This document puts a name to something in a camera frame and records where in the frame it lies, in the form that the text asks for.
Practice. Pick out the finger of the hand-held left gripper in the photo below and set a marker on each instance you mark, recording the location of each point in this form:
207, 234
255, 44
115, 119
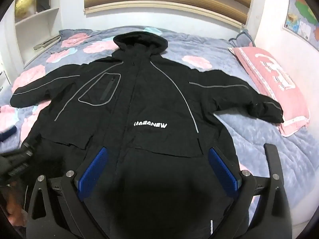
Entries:
7, 133

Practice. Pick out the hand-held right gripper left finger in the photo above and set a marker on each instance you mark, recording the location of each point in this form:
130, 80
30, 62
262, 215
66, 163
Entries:
92, 169

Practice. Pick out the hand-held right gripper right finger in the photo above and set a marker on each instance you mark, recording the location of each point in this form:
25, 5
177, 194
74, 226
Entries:
223, 170

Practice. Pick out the black hooded jacket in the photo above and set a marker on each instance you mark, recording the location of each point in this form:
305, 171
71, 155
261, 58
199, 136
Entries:
154, 99

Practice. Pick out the floral grey pink blanket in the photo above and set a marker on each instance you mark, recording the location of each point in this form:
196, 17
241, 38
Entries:
254, 134

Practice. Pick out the pink pillow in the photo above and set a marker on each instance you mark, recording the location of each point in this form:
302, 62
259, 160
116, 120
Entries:
271, 79

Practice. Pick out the yellow globe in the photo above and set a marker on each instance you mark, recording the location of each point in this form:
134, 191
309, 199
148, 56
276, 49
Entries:
24, 5

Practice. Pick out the grey pillow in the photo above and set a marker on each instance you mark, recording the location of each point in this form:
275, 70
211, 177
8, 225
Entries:
243, 38

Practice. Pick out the white wall shelf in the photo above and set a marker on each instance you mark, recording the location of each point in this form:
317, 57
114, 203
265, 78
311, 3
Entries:
37, 25

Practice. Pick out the wall map poster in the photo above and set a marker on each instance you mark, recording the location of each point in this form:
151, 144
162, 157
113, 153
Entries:
302, 17

